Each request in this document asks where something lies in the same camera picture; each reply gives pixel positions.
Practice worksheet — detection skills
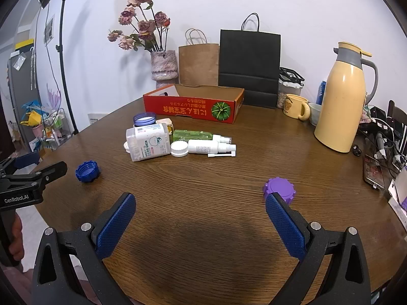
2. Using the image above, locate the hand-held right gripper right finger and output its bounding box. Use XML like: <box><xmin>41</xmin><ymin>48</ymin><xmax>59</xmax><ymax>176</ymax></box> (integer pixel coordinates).
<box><xmin>265</xmin><ymin>192</ymin><xmax>372</xmax><ymax>305</ymax></box>

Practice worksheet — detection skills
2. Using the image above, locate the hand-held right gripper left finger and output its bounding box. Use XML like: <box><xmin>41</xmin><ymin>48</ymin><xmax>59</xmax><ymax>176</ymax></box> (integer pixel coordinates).
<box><xmin>32</xmin><ymin>192</ymin><xmax>137</xmax><ymax>305</ymax></box>

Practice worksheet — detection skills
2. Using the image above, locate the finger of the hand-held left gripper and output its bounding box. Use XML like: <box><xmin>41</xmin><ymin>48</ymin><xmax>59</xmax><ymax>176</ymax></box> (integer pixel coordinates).
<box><xmin>0</xmin><ymin>151</ymin><xmax>40</xmax><ymax>177</ymax></box>
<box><xmin>6</xmin><ymin>161</ymin><xmax>68</xmax><ymax>194</ymax></box>

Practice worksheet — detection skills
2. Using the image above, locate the blue ridged cap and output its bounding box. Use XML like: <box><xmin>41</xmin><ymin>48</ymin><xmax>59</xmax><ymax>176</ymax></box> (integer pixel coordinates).
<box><xmin>75</xmin><ymin>161</ymin><xmax>100</xmax><ymax>184</ymax></box>

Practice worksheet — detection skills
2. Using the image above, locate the purple ridged cap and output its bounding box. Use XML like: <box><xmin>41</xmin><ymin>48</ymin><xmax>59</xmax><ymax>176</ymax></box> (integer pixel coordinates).
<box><xmin>263</xmin><ymin>177</ymin><xmax>296</xmax><ymax>209</ymax></box>

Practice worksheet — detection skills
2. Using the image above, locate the clear cotton swab container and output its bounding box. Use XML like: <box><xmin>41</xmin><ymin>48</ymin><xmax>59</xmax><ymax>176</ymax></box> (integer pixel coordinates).
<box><xmin>126</xmin><ymin>123</ymin><xmax>172</xmax><ymax>162</ymax></box>

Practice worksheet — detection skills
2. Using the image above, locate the translucent blue round lid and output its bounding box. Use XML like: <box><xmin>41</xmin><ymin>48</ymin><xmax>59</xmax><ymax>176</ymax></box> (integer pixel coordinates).
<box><xmin>133</xmin><ymin>112</ymin><xmax>157</xmax><ymax>127</ymax></box>

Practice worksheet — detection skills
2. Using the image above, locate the white cube charger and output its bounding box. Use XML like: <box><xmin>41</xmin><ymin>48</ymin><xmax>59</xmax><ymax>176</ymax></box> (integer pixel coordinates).
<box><xmin>155</xmin><ymin>118</ymin><xmax>174</xmax><ymax>134</ymax></box>

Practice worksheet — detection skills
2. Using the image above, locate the green spray bottle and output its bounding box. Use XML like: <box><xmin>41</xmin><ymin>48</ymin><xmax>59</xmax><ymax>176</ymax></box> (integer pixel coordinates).
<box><xmin>172</xmin><ymin>129</ymin><xmax>232</xmax><ymax>144</ymax></box>

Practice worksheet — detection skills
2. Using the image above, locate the red cardboard box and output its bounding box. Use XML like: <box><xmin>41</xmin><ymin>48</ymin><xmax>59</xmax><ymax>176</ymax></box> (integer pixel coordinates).
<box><xmin>143</xmin><ymin>84</ymin><xmax>245</xmax><ymax>124</ymax></box>

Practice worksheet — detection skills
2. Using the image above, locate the person's left hand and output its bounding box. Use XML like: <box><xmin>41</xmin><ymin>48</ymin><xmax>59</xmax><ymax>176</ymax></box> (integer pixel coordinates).
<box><xmin>9</xmin><ymin>213</ymin><xmax>25</xmax><ymax>272</ymax></box>

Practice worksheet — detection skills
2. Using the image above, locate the grey refrigerator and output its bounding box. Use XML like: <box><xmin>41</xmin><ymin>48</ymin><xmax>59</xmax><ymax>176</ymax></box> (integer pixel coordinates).
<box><xmin>6</xmin><ymin>49</ymin><xmax>42</xmax><ymax>140</ymax></box>

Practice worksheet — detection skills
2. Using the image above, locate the white round lid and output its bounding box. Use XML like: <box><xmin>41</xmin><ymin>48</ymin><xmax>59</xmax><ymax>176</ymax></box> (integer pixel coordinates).
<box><xmin>171</xmin><ymin>141</ymin><xmax>189</xmax><ymax>157</ymax></box>

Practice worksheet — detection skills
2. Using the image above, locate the smartphone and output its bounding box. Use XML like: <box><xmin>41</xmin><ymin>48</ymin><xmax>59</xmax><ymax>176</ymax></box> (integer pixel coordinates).
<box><xmin>363</xmin><ymin>154</ymin><xmax>385</xmax><ymax>191</ymax></box>

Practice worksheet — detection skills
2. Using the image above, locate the white spray bottle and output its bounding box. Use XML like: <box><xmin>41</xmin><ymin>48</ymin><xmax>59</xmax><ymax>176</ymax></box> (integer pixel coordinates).
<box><xmin>187</xmin><ymin>139</ymin><xmax>237</xmax><ymax>155</ymax></box>

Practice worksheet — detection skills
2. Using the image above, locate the white card box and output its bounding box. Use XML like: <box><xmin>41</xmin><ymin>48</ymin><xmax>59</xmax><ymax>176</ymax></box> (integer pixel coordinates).
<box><xmin>388</xmin><ymin>168</ymin><xmax>407</xmax><ymax>220</ymax></box>

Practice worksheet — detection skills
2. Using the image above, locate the white cup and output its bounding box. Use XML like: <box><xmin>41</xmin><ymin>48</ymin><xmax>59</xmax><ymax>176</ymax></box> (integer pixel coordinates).
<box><xmin>308</xmin><ymin>102</ymin><xmax>323</xmax><ymax>127</ymax></box>

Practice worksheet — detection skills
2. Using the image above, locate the black light stand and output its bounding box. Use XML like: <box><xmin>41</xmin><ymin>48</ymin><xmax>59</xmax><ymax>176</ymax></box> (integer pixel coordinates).
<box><xmin>55</xmin><ymin>0</ymin><xmax>80</xmax><ymax>134</ymax></box>

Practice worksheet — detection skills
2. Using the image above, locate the yellow bear mug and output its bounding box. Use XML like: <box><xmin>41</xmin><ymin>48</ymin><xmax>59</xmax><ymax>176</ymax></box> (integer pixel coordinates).
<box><xmin>283</xmin><ymin>94</ymin><xmax>310</xmax><ymax>121</ymax></box>

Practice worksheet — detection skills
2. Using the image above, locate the yellow thermos jug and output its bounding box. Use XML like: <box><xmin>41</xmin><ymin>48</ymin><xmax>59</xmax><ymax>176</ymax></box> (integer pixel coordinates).
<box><xmin>314</xmin><ymin>41</ymin><xmax>379</xmax><ymax>153</ymax></box>

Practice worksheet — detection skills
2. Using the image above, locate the clear food container black lid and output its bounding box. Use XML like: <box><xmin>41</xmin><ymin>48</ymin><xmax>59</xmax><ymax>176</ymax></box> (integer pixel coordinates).
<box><xmin>276</xmin><ymin>67</ymin><xmax>305</xmax><ymax>109</ymax></box>

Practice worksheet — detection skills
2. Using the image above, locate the pink mottled vase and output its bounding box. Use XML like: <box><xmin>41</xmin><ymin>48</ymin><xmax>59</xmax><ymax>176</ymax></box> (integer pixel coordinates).
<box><xmin>150</xmin><ymin>50</ymin><xmax>178</xmax><ymax>89</ymax></box>

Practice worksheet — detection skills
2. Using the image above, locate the black paper bag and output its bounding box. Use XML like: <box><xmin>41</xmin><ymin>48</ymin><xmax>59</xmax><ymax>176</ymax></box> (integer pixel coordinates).
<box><xmin>218</xmin><ymin>13</ymin><xmax>282</xmax><ymax>109</ymax></box>

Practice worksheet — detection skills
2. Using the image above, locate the dried rose bouquet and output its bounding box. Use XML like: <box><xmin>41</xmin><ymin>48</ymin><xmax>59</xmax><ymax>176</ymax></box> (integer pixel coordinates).
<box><xmin>107</xmin><ymin>0</ymin><xmax>171</xmax><ymax>53</ymax></box>

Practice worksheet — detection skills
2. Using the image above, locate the brown paper bag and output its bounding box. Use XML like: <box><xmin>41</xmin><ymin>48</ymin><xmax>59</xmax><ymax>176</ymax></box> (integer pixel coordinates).
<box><xmin>178</xmin><ymin>28</ymin><xmax>220</xmax><ymax>87</ymax></box>

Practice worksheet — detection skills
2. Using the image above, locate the wire storage rack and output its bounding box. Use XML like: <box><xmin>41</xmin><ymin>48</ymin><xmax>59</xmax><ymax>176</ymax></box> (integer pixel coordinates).
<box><xmin>19</xmin><ymin>102</ymin><xmax>77</xmax><ymax>151</ymax></box>

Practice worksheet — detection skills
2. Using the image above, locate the black cable bundle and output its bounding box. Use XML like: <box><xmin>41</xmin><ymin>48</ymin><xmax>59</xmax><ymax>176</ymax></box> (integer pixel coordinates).
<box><xmin>359</xmin><ymin>100</ymin><xmax>407</xmax><ymax>178</ymax></box>

